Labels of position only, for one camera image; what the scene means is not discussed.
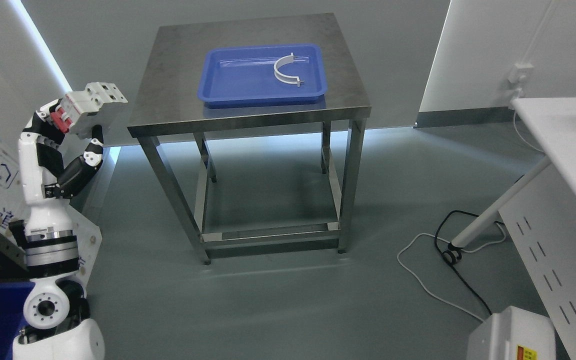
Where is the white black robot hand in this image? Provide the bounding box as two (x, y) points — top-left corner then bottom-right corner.
(10, 99), (104, 248)

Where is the grey red circuit breaker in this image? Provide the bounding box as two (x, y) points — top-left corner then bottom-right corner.
(49, 82), (128, 139)

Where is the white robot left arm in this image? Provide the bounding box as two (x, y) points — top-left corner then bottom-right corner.
(12, 229), (106, 360)

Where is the stainless steel table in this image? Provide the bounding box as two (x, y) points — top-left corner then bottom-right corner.
(127, 13), (371, 265)

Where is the blue plastic tray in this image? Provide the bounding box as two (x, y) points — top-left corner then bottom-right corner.
(197, 43), (329, 109)

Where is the white curved pipe clamp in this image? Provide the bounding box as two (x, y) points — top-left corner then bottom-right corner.
(273, 52), (305, 87)

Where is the white machine box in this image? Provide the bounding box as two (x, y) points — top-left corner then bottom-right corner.
(465, 306), (557, 360)

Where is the white desk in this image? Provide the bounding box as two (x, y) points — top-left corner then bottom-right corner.
(442, 97), (576, 360)

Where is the black floor cable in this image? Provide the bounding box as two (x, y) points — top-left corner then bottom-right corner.
(434, 210), (494, 317)

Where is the white power cable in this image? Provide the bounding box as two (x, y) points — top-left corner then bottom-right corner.
(397, 222), (508, 323)

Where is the white wall socket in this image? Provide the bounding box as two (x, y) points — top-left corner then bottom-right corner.
(507, 61), (534, 110)

